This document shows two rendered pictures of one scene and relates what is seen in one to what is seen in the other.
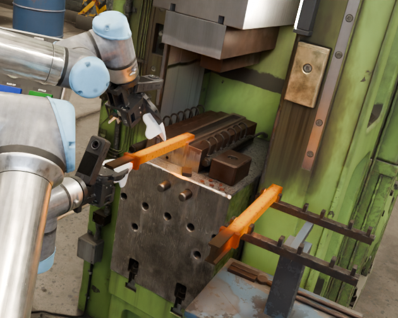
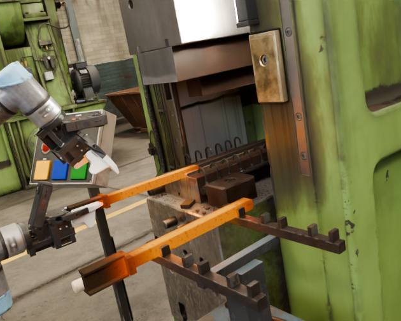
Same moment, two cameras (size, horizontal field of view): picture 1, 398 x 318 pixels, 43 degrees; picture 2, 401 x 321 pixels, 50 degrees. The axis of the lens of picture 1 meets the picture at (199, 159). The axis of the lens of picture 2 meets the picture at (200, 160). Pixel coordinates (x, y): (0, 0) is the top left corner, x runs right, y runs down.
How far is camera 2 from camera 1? 0.78 m
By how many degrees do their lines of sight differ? 30
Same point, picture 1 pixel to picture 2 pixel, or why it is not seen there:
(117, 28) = (4, 75)
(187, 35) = (154, 70)
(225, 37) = (175, 58)
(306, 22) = (243, 11)
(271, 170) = (277, 185)
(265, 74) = not seen: hidden behind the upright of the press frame
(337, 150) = (327, 142)
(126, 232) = (168, 276)
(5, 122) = not seen: outside the picture
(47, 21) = not seen: hidden behind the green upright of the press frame
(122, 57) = (25, 100)
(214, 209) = (209, 238)
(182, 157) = (187, 190)
